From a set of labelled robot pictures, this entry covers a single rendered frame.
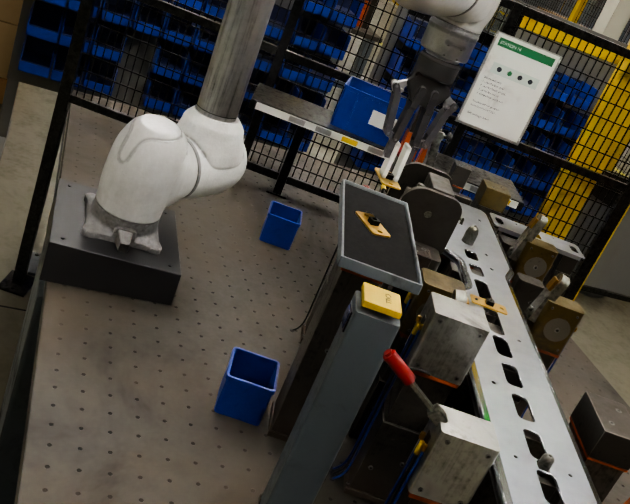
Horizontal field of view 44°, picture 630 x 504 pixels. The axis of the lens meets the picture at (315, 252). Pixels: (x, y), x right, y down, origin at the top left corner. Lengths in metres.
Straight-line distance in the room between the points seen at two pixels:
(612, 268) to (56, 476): 4.09
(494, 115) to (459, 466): 1.67
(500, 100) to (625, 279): 2.65
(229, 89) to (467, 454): 1.05
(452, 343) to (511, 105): 1.42
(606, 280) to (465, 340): 3.73
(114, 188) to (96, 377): 0.44
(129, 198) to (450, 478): 0.96
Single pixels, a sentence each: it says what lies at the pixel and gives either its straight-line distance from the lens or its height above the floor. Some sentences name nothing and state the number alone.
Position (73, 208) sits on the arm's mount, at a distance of 1.90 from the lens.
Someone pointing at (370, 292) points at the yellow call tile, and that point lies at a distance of 1.16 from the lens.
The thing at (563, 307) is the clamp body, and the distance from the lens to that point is 1.82.
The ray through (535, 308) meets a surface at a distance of 1.83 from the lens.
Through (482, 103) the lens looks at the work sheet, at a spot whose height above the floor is 1.23.
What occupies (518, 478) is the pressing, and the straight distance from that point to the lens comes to 1.25.
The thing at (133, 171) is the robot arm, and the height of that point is 0.97.
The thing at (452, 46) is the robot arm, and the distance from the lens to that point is 1.39.
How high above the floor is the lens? 1.64
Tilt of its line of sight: 23 degrees down
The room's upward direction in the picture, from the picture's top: 23 degrees clockwise
